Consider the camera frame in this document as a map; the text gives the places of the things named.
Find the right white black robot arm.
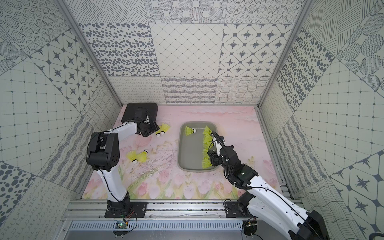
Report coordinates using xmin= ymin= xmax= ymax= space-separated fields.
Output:
xmin=203 ymin=146 xmax=330 ymax=240

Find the black plastic tool case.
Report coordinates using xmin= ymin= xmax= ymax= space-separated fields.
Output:
xmin=121 ymin=103 xmax=158 ymax=123

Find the grey plastic storage box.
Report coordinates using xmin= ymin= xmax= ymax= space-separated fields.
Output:
xmin=177 ymin=121 xmax=218 ymax=173

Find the white perforated cable duct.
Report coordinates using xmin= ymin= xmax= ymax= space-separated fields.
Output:
xmin=69 ymin=220 xmax=243 ymax=231

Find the small green circuit board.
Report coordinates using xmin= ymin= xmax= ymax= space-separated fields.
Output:
xmin=115 ymin=221 xmax=128 ymax=229

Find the yellow shuttlecock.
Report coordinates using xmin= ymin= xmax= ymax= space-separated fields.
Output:
xmin=204 ymin=134 xmax=213 ymax=142
xmin=203 ymin=141 xmax=215 ymax=150
xmin=126 ymin=151 xmax=138 ymax=162
xmin=156 ymin=123 xmax=171 ymax=137
xmin=203 ymin=149 xmax=211 ymax=160
xmin=184 ymin=126 xmax=197 ymax=136
xmin=202 ymin=158 xmax=213 ymax=169
xmin=203 ymin=126 xmax=212 ymax=135
xmin=137 ymin=150 xmax=148 ymax=163

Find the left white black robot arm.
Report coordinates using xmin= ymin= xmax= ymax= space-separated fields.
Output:
xmin=86 ymin=103 xmax=160 ymax=209

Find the aluminium mounting rail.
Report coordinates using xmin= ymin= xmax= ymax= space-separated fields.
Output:
xmin=63 ymin=200 xmax=245 ymax=221

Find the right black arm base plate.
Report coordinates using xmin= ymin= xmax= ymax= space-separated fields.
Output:
xmin=223 ymin=192 xmax=255 ymax=218

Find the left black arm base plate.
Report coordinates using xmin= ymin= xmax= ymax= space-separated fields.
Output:
xmin=105 ymin=196 xmax=148 ymax=219

